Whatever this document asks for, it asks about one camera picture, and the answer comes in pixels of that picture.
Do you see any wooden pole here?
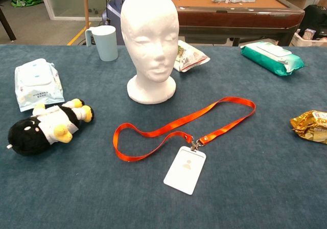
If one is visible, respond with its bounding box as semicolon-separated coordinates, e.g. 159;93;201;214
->
83;0;90;30

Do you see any brown mahjong table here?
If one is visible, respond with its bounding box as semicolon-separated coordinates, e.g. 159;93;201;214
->
155;0;306;47

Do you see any orange lanyard strap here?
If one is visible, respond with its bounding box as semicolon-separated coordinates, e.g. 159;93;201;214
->
113;96;256;163

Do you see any gold foil snack bag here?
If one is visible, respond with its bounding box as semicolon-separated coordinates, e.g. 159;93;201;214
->
290;110;327;145

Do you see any black penguin plush toy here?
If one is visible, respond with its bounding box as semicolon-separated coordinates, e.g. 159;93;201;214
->
7;98;95;156

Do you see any dark table leg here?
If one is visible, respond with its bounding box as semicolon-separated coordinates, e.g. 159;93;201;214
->
0;6;17;42

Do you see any green wet wipes pack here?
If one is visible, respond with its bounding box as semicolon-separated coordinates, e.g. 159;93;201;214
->
240;41;306;77

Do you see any light blue plastic cup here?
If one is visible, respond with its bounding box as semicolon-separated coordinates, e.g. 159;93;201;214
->
85;25;119;62

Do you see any white glass door frame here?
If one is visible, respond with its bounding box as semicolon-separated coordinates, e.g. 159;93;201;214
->
38;0;108;21

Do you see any white ID badge holder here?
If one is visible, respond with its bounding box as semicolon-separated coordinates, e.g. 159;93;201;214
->
163;140;207;196

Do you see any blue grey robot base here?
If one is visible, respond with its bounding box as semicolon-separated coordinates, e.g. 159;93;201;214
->
102;0;144;45

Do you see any green bag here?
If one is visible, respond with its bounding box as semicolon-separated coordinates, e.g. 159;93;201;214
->
10;0;44;8

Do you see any white printed snack bag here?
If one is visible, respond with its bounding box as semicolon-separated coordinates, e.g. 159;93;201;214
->
173;39;211;73

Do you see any black bag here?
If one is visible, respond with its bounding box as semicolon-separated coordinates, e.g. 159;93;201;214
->
298;4;327;39

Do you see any light blue wet wipes pack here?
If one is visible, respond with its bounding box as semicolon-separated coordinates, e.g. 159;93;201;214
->
14;58;65;112

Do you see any white foam mannequin head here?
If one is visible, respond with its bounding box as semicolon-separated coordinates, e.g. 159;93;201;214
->
120;0;179;105

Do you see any white plastic basket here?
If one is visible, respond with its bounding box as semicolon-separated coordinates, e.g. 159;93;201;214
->
290;32;327;47

